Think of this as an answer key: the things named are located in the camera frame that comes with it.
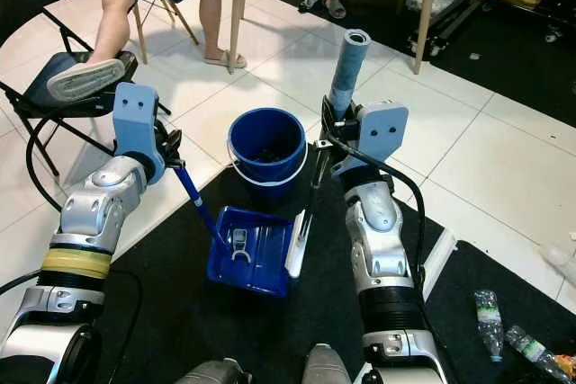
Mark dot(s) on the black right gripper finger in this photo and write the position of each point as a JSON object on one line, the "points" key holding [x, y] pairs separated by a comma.
{"points": [[326, 142], [329, 112]]}

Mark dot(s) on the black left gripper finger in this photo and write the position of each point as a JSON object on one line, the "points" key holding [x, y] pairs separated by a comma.
{"points": [[179, 138], [178, 164]]}

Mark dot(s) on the blue plastic dustpan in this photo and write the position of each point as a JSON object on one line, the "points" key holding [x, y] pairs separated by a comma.
{"points": [[265, 263]]}

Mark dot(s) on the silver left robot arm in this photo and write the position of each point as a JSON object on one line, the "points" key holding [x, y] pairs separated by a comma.
{"points": [[99, 213]]}

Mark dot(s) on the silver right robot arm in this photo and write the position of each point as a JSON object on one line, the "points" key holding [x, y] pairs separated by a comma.
{"points": [[378, 222]]}

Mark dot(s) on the blue plastic bucket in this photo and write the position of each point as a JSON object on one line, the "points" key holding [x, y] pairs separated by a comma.
{"points": [[247, 155]]}

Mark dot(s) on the small grey trash piece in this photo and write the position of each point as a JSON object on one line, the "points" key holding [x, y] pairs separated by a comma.
{"points": [[239, 245]]}

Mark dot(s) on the wooden chair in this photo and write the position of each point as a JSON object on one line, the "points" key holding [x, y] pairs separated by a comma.
{"points": [[184, 17]]}

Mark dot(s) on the person in blue shorts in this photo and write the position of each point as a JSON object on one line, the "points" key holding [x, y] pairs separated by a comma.
{"points": [[117, 6]]}

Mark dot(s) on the black wheeled cart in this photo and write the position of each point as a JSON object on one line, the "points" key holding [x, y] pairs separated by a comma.
{"points": [[468, 20]]}

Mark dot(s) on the black carpet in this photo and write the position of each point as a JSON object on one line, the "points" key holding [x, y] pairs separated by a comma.
{"points": [[504, 69]]}

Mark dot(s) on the black folding chair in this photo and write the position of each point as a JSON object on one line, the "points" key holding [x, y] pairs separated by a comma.
{"points": [[13, 15]]}

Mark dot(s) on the grey robot left foot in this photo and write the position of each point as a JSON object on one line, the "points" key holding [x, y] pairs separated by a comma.
{"points": [[216, 373]]}

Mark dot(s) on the grey robot foot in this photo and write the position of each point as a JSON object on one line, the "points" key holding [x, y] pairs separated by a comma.
{"points": [[216, 373], [326, 368]]}

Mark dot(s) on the grey robot right foot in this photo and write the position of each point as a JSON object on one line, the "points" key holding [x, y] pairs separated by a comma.
{"points": [[326, 368]]}

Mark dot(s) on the clear plastic bottle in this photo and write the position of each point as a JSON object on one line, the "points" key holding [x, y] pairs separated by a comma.
{"points": [[526, 345], [489, 321]]}

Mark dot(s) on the yellow wrapper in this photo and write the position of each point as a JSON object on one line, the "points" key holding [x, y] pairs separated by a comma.
{"points": [[565, 366]]}

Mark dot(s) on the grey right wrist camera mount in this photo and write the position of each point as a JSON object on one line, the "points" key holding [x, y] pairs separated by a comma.
{"points": [[385, 132]]}

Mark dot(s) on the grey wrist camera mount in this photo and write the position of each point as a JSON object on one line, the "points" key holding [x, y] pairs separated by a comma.
{"points": [[385, 132], [137, 123]]}

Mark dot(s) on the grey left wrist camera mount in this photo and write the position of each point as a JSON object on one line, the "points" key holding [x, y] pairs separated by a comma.
{"points": [[137, 123]]}

